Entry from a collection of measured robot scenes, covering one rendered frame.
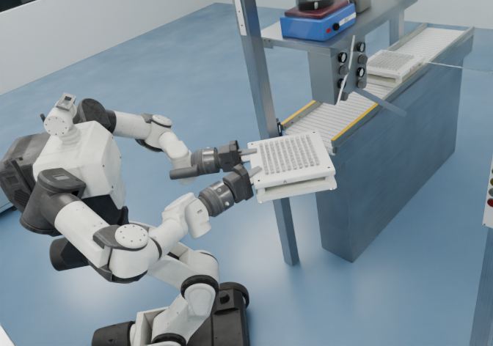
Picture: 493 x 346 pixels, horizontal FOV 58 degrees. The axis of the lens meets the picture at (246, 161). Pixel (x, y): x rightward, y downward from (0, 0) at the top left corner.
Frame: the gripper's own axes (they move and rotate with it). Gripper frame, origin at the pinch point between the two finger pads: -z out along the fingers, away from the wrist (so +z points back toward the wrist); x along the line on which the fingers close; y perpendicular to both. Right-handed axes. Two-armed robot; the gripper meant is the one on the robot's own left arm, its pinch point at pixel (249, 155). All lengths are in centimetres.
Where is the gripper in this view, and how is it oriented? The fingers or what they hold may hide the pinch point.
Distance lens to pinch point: 148.5
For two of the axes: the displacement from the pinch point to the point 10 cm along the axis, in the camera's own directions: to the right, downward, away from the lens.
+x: 2.0, 8.1, 5.5
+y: -0.5, 5.7, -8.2
